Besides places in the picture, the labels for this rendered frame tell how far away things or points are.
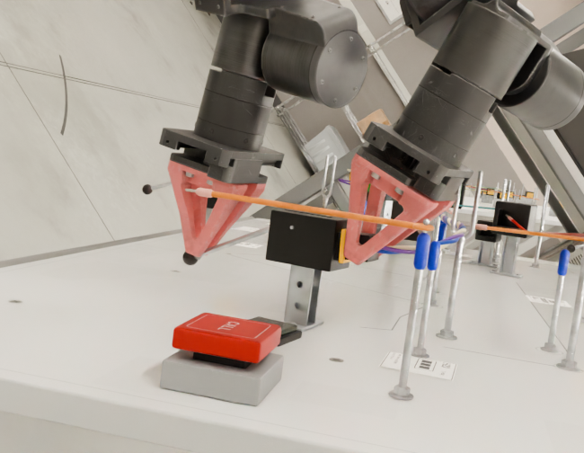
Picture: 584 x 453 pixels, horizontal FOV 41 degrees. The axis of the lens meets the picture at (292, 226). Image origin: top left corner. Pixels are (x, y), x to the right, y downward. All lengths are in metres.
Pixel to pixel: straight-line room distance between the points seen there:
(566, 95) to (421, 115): 0.12
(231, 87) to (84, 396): 0.29
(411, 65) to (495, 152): 1.23
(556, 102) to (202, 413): 0.36
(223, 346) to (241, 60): 0.27
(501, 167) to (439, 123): 7.58
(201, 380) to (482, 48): 0.29
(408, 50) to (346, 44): 7.63
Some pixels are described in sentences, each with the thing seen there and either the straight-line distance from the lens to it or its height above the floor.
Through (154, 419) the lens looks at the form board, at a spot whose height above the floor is 1.07.
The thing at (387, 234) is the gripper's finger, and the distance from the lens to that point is 0.57.
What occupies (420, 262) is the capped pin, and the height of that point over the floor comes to 1.21.
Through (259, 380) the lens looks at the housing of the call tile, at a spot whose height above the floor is 1.12.
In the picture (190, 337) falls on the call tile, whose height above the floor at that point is 1.09.
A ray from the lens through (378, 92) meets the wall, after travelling 8.18.
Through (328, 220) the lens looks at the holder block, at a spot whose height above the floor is 1.16.
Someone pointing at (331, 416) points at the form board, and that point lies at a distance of 0.42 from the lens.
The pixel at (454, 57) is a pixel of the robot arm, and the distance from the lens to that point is 0.56.
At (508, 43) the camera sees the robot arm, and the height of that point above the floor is 1.33.
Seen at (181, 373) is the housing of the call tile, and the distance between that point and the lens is 0.43.
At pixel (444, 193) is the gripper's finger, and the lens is 0.56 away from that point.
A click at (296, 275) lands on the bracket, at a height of 1.11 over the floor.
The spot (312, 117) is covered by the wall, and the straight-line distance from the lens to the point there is 8.25.
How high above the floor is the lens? 1.26
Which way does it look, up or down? 12 degrees down
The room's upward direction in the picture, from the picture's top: 58 degrees clockwise
